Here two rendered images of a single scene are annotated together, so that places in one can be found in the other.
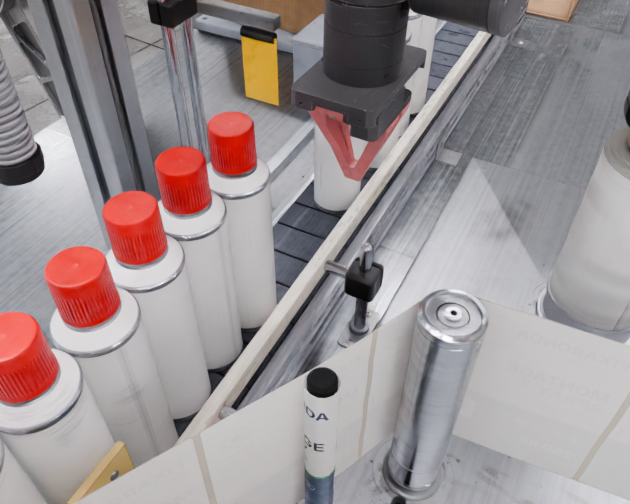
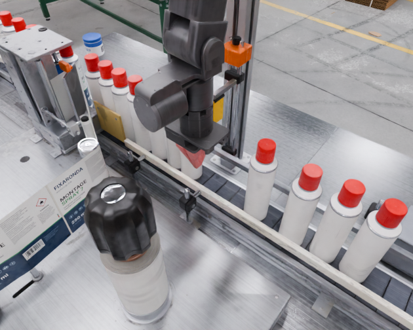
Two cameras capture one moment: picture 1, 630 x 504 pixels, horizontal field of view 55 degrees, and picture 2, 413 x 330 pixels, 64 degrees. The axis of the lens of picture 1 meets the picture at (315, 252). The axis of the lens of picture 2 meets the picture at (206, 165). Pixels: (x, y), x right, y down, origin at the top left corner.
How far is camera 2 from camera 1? 0.71 m
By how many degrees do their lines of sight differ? 66
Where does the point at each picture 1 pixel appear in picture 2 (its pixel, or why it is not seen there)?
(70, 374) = (120, 91)
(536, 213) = (229, 311)
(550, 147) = not seen: outside the picture
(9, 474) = (106, 90)
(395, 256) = (231, 248)
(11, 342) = (115, 72)
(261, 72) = (217, 110)
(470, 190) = (255, 280)
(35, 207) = (279, 128)
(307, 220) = (240, 198)
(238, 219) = not seen: hidden behind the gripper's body
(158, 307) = not seen: hidden behind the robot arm
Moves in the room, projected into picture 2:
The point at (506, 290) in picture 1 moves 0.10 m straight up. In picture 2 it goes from (175, 268) to (171, 240)
